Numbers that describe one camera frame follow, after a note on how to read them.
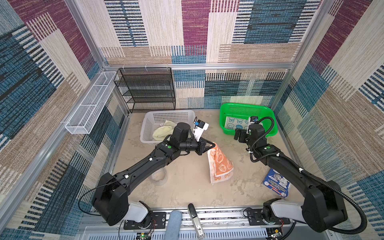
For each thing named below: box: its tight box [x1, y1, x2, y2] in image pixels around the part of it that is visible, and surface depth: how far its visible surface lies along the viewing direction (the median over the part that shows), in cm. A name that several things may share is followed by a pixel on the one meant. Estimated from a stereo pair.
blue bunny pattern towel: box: [224, 116, 251, 130], surface depth 112 cm
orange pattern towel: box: [207, 142, 234, 184], surface depth 79 cm
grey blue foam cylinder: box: [164, 210, 182, 240], surface depth 71 cm
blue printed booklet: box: [263, 168, 290, 198], surface depth 83 cm
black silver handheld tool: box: [187, 203, 206, 240], surface depth 71 cm
